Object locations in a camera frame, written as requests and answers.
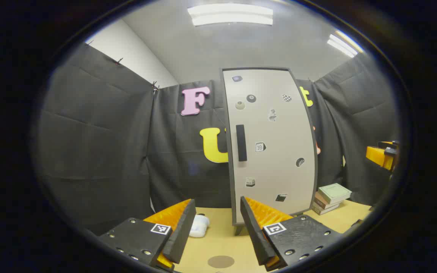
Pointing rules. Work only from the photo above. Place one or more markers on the black backdrop cloth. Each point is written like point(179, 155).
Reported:
point(97, 144)

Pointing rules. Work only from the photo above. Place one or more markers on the ceiling light panel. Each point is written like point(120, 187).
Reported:
point(341, 45)
point(230, 15)

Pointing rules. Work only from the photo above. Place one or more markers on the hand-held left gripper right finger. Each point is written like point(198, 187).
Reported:
point(254, 235)

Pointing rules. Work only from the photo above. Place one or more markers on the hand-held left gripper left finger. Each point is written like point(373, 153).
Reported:
point(182, 235)

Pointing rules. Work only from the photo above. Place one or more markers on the brown round coaster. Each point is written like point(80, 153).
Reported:
point(221, 261)

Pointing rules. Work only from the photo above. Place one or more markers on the small metal clip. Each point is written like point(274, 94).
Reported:
point(154, 86)

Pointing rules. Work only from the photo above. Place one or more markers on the white plush toy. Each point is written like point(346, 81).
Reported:
point(198, 225)

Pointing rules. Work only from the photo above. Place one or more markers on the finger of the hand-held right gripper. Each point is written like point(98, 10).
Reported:
point(379, 156)

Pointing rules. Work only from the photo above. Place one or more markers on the white cabinet door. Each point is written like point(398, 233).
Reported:
point(275, 182)

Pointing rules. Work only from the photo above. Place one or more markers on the dark grey cabinet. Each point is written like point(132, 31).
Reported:
point(238, 229)

